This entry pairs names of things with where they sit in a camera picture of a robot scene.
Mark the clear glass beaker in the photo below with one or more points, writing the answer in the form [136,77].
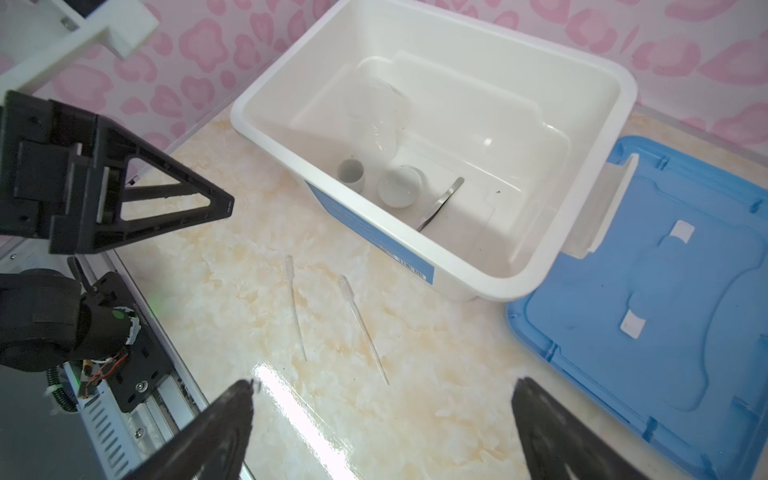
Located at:
[373,114]

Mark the clear plastic pipette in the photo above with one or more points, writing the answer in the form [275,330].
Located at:
[348,294]

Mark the white ceramic evaporating dish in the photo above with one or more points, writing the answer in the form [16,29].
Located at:
[400,187]

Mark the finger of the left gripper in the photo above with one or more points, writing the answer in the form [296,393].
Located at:
[66,174]

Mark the blue plastic bin lid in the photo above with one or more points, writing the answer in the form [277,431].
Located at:
[665,325]

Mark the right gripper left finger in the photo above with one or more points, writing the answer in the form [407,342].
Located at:
[207,440]

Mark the white plastic storage bin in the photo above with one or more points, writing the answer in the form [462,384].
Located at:
[529,124]

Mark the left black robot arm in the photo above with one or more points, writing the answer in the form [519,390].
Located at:
[48,318]

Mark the metal tweezers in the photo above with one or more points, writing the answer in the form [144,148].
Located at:
[439,204]

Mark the small white ceramic crucible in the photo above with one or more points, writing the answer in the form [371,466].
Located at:
[351,173]

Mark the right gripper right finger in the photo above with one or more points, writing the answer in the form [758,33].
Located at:
[556,445]

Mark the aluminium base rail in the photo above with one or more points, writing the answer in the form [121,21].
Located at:
[73,429]

